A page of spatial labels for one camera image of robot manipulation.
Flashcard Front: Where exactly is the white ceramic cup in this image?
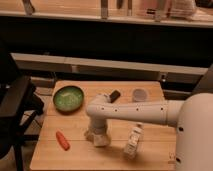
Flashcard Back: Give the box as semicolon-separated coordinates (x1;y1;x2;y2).
132;89;148;102

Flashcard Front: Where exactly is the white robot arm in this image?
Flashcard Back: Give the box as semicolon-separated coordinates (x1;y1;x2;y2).
86;64;213;171

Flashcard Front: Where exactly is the white sponge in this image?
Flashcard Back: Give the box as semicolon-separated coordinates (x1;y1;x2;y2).
94;135;110;147

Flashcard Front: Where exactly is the black rectangular block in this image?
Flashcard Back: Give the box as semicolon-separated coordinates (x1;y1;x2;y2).
110;90;120;103

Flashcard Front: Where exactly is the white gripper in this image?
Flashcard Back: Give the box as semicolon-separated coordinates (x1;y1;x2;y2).
86;122;108;141

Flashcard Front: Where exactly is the wooden table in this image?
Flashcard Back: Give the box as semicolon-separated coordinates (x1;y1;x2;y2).
29;80;188;171

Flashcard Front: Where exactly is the orange carrot toy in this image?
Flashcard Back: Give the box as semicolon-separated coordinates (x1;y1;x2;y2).
56;131;70;151

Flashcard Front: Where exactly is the green ceramic bowl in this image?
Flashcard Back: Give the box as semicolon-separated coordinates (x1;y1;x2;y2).
53;86;84;112

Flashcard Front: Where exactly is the white plastic bottle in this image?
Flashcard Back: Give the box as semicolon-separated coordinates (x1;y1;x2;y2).
123;123;143;159

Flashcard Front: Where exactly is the black chair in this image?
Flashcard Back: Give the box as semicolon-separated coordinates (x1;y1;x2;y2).
0;40;44;171

